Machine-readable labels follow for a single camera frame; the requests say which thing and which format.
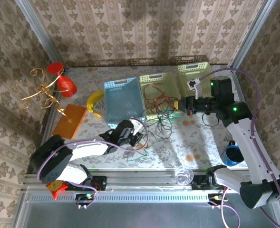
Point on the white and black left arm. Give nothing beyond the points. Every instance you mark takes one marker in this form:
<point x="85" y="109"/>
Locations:
<point x="87" y="148"/>

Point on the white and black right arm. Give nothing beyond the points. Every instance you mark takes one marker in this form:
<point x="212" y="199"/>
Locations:
<point x="246" y="147"/>

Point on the pale yellow perforated plastic basket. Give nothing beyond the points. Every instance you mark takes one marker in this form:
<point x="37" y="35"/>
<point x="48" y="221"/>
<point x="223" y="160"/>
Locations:
<point x="202" y="71"/>
<point x="170" y="85"/>

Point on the light blue perforated plastic basket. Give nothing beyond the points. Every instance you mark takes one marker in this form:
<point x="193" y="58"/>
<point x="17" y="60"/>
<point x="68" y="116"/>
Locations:
<point x="123" y="102"/>

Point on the floral print tablecloth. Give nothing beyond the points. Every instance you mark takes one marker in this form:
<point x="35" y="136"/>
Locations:
<point x="189" y="142"/>

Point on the dark brown perforated crate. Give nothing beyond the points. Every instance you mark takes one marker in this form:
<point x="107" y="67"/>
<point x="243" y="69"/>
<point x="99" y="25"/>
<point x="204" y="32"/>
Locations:
<point x="130" y="62"/>
<point x="189" y="58"/>

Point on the yellow banana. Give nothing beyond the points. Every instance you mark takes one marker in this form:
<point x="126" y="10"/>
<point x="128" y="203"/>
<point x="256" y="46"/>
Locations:
<point x="94" y="97"/>

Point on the blue cup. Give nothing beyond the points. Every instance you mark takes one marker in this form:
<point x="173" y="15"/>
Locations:
<point x="232" y="156"/>

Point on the orange wooden block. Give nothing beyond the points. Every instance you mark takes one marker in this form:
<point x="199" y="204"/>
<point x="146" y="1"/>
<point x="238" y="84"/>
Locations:
<point x="68" y="121"/>

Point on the clear drinking glass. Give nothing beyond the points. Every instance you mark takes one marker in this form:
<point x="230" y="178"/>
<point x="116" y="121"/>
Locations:
<point x="184" y="175"/>

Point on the red plastic goblet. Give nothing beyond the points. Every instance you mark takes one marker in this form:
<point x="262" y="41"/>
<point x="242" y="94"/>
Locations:
<point x="67" y="86"/>

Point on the red snack packet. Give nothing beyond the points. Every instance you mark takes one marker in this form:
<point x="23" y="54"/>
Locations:
<point x="56" y="187"/>

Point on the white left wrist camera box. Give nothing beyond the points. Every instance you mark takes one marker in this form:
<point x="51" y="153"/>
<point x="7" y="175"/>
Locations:
<point x="137" y="123"/>

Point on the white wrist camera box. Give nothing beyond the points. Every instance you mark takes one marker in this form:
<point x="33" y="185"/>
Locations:
<point x="137" y="123"/>
<point x="201" y="90"/>

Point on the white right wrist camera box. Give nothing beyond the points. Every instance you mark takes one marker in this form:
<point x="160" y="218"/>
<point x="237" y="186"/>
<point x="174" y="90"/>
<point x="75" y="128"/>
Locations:
<point x="201" y="90"/>

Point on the aluminium frame post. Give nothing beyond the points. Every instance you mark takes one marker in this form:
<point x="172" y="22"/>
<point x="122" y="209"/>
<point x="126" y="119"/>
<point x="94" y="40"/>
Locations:
<point x="253" y="33"/>
<point x="38" y="31"/>

